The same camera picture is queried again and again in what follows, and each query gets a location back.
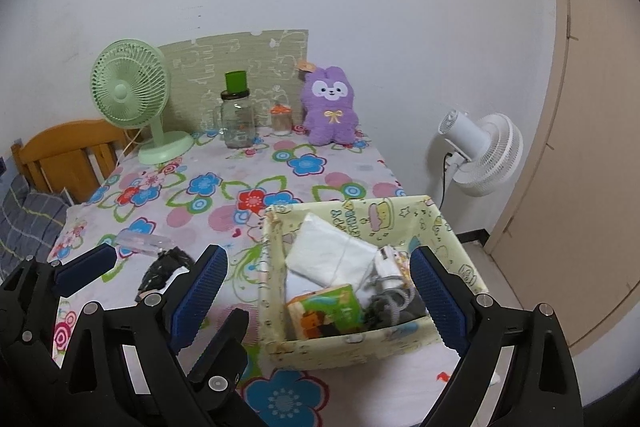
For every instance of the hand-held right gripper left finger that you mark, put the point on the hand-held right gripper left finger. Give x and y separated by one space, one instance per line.
200 297

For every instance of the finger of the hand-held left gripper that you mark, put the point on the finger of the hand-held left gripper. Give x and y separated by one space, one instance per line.
222 352
85 269

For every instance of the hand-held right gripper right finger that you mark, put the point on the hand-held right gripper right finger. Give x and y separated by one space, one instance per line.
440 297

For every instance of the black plastic bag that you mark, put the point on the black plastic bag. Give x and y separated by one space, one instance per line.
162 269

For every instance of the clear plastic case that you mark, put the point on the clear plastic case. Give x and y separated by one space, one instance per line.
142 241

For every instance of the yellow cartoon print storage box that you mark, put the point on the yellow cartoon print storage box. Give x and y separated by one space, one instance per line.
350 352

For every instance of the colourful cartoon snack packet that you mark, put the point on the colourful cartoon snack packet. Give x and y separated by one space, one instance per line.
325 312

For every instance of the white towel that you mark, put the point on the white towel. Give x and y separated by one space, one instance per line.
325 252

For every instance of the grey plaid blanket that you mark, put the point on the grey plaid blanket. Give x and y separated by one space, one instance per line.
30 217

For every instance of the white standing fan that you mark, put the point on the white standing fan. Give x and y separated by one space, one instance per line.
487 152

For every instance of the glass jar mug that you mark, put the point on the glass jar mug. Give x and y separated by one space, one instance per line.
237 122

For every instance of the green desk fan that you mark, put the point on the green desk fan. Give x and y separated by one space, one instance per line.
125 92

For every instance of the small jar with orange lid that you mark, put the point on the small jar with orange lid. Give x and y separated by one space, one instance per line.
281 122

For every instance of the green plastic cup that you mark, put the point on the green plastic cup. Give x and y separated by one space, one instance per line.
236 82

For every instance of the purple plush bunny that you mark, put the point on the purple plush bunny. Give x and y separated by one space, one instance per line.
330 107

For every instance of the beige door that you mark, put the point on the beige door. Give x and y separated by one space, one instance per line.
600 132

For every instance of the green patterned board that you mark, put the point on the green patterned board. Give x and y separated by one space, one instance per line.
200 62

